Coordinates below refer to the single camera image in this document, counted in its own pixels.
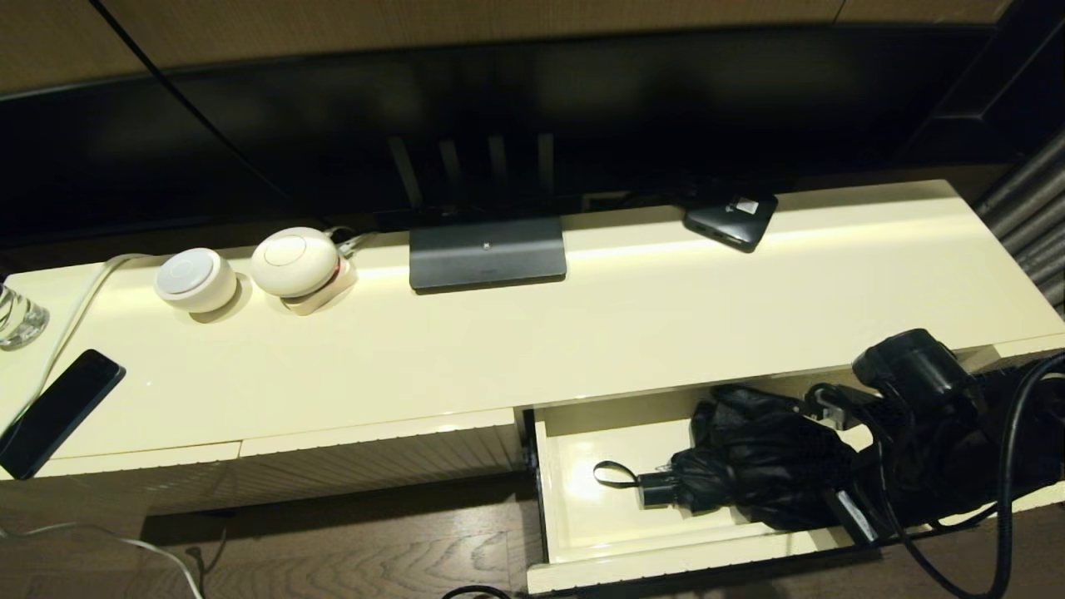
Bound black umbrella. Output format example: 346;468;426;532
592;384;866;532

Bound cream ribbed drawer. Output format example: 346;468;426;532
520;358;1065;596

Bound white ribbed cabinet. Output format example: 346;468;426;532
0;179;1065;517

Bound black set-top box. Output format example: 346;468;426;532
682;191;779;253

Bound grey pleated curtain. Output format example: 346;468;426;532
973;125;1065;317

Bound black flat television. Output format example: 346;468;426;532
0;29;1012;250

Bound large white round speaker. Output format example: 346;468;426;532
250;227;360;317

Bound small white round speaker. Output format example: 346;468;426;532
155;248;240;314

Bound black smartphone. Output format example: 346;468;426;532
0;349;127;481

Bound clear drinking glass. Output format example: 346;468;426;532
0;283;49;350

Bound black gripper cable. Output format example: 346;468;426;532
874;491;999;599

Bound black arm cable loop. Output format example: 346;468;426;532
997;354;1065;599

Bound grey television base plate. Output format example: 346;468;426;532
409;218;568;294

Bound black wall frame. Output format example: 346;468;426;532
894;0;1065;167

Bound white speaker plug cables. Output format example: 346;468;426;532
329;226;379;259

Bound thin white floor cable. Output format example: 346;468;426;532
0;520;205;599

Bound thick white power cable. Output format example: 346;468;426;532
0;254;157;442

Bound thin black hanging cable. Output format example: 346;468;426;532
87;0;309;209

